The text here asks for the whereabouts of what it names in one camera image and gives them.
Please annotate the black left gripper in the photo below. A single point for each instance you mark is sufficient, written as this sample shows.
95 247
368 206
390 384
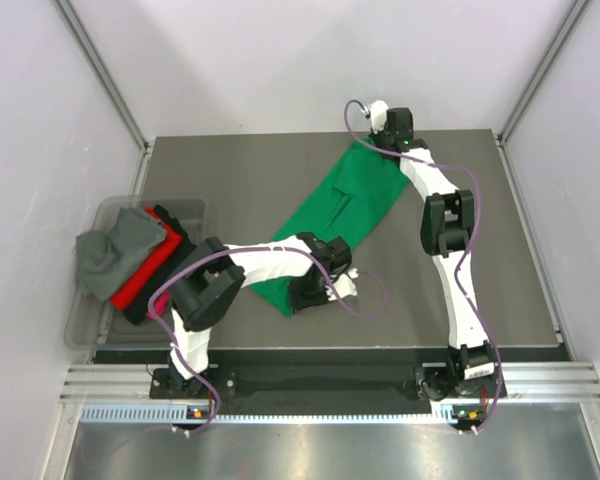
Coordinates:
298 302

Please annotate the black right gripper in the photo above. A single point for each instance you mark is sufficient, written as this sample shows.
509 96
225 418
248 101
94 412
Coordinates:
375 136

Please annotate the green t shirt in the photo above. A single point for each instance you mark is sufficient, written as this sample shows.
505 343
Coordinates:
350 201

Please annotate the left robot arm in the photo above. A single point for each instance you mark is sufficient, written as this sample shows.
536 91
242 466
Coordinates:
204 286

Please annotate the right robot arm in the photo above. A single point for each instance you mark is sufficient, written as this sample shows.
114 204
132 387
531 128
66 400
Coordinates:
450 218

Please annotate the pink t shirt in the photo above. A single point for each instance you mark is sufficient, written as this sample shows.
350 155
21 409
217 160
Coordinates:
161 304

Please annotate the red t shirt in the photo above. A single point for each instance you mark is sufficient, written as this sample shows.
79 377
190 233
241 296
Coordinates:
157 257

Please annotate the grey t shirt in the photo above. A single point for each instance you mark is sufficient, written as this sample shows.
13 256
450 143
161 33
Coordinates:
105 261

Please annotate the clear plastic bin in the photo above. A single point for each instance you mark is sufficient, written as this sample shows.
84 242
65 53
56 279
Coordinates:
92 323

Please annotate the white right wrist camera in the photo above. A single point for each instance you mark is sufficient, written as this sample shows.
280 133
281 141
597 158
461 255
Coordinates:
376 114

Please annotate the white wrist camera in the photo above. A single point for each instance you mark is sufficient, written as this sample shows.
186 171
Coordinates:
376 114
344 286

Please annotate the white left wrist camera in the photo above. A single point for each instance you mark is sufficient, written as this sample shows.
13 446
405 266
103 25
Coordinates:
344 286

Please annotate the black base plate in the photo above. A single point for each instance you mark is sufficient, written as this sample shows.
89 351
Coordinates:
409 381

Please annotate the grey slotted cable duct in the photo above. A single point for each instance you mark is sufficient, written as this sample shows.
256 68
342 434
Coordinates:
197 414

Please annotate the right aluminium corner post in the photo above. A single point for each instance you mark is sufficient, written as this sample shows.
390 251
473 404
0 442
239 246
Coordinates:
551 53

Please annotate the aluminium corner post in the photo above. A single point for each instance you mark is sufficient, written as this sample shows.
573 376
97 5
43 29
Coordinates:
551 53
79 32

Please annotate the aluminium frame rail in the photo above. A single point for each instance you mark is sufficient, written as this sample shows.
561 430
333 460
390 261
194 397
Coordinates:
525 382

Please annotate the left aluminium corner post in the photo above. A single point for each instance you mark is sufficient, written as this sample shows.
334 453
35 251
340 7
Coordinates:
79 32

